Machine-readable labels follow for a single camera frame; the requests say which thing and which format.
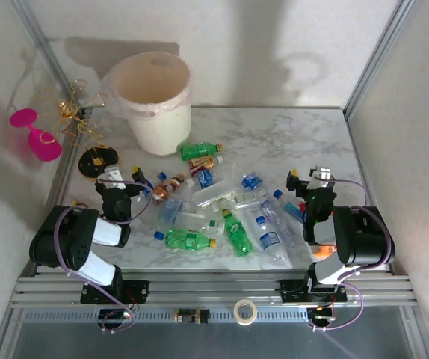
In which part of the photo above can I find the clear bottle purple label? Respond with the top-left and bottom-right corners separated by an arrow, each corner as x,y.
258,200 -> 297,242

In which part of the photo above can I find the blue tinted square bottle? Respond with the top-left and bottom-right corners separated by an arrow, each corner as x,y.
157,197 -> 184,226

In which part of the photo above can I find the clear bottle white green label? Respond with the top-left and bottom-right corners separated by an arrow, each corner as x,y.
232,188 -> 268,211

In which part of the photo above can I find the tall clear bottle blue label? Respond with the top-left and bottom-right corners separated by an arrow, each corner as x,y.
255,215 -> 289,262

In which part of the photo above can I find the red label tea bottle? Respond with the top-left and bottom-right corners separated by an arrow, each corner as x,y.
187,155 -> 225,174

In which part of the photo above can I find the blue label bottle white cap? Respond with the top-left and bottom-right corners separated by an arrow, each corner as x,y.
185,168 -> 216,188

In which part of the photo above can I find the clear bottle green cap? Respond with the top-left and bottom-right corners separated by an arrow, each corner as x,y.
175,211 -> 226,236

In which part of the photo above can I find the green bottle yellow cap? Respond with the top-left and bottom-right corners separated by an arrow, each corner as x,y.
179,141 -> 224,161
164,228 -> 217,251
221,209 -> 255,258

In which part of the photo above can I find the cream waste bin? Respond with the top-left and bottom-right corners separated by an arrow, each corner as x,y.
111,51 -> 193,157

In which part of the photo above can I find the translucent plastic bin liner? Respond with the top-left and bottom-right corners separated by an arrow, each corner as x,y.
99,52 -> 194,123

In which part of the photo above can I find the orange plush toy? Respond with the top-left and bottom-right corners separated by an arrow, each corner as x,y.
311,245 -> 337,261

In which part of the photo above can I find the pink plastic goblet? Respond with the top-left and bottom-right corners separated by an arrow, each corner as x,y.
9,107 -> 64,162

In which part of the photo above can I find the small black circuit board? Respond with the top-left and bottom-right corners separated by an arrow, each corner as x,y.
97,308 -> 133,323
307,307 -> 337,325

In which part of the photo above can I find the black gold cylinder device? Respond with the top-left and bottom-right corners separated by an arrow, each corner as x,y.
172,307 -> 211,325

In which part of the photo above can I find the white tape roll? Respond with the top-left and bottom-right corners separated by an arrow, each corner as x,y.
232,298 -> 259,325

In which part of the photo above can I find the purple cable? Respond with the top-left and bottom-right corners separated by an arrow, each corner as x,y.
307,179 -> 395,332
52,178 -> 155,334

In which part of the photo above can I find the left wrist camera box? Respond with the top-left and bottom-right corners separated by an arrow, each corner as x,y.
102,166 -> 123,188

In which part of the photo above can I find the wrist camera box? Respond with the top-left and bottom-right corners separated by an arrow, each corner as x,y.
102,166 -> 123,188
309,166 -> 333,188

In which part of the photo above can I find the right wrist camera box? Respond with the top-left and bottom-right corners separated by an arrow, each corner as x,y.
309,166 -> 333,188

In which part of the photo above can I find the gold wire stand black base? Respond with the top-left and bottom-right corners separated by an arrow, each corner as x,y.
34,78 -> 121,183

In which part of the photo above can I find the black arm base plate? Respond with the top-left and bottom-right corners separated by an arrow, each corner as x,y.
79,279 -> 150,304
280,278 -> 349,303

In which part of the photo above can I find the grey slotted cable duct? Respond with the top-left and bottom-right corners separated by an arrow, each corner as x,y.
19,307 -> 406,325

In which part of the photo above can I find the aluminium rail frame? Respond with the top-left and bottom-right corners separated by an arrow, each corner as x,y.
9,271 -> 418,310

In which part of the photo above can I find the aluminium corner post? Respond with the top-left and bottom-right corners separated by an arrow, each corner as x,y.
343,0 -> 413,120
10,0 -> 88,117

